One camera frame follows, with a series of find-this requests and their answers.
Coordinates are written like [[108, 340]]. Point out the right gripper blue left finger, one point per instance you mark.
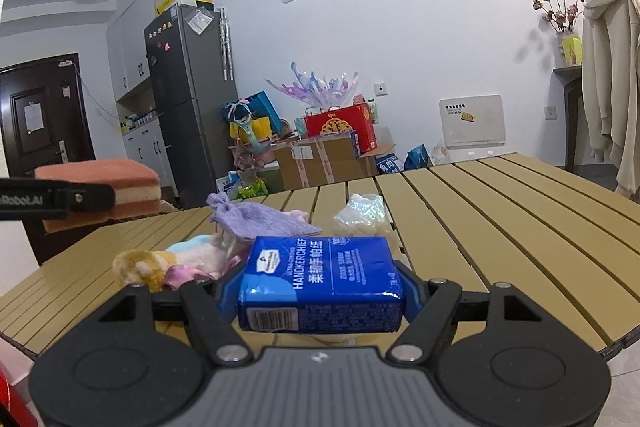
[[227, 292]]

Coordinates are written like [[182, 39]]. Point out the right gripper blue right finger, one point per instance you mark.
[[415, 291]]

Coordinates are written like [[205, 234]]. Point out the pink satin cloth bag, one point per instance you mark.
[[204, 257]]

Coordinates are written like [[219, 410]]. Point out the purple drawstring cloth bag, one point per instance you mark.
[[249, 220]]

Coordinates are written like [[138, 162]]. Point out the blue tissue pack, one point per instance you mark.
[[320, 286]]

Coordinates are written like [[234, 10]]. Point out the yellow white plush toy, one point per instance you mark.
[[142, 267]]

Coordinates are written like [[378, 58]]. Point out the dark brown door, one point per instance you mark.
[[43, 115]]

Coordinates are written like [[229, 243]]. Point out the clear plastic bag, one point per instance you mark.
[[364, 215]]

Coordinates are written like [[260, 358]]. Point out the tan folding slat table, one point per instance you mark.
[[568, 243]]

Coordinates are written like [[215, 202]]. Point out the white kitchen cabinet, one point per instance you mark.
[[132, 86]]

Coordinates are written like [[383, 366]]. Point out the large cardboard box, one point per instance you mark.
[[322, 160]]

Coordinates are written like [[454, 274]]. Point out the blue gift bag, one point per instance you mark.
[[260, 105]]

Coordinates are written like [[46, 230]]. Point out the red gift box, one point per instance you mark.
[[355, 118]]

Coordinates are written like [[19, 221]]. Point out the red plastic bucket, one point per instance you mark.
[[14, 412]]

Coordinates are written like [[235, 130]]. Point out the iridescent flower bouquet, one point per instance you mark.
[[323, 93]]

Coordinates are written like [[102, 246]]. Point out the dark grey refrigerator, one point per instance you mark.
[[191, 86]]

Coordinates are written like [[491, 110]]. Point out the yellow vase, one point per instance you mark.
[[571, 47]]

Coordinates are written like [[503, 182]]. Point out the dried flower bouquet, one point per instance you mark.
[[561, 15]]

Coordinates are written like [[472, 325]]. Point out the cream hanging jacket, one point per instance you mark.
[[610, 86]]

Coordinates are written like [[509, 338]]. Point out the white wall heater panel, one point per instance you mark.
[[472, 122]]

